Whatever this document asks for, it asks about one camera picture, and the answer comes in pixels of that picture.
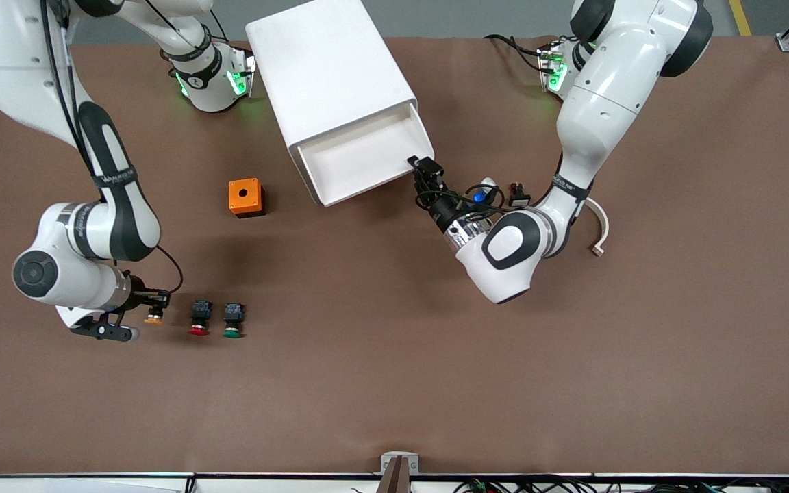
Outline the red push button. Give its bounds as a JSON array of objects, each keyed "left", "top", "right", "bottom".
[{"left": 188, "top": 299, "right": 214, "bottom": 336}]

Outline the green push button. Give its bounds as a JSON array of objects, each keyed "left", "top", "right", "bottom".
[{"left": 223, "top": 302, "right": 246, "bottom": 339}]

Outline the orange button enclosure box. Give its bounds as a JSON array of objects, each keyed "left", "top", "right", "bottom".
[{"left": 228, "top": 178, "right": 266, "bottom": 218}]

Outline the black arm base cable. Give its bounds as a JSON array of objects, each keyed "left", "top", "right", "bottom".
[{"left": 485, "top": 34, "right": 547, "bottom": 72}]

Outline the white curved plastic bracket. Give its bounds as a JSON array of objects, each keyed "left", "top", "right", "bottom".
[{"left": 583, "top": 197, "right": 610, "bottom": 257}]

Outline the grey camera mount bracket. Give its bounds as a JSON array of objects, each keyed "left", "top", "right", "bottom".
[{"left": 380, "top": 451, "right": 420, "bottom": 475}]

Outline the black cable bundle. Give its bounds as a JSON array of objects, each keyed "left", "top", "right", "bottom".
[{"left": 456, "top": 477, "right": 789, "bottom": 493}]

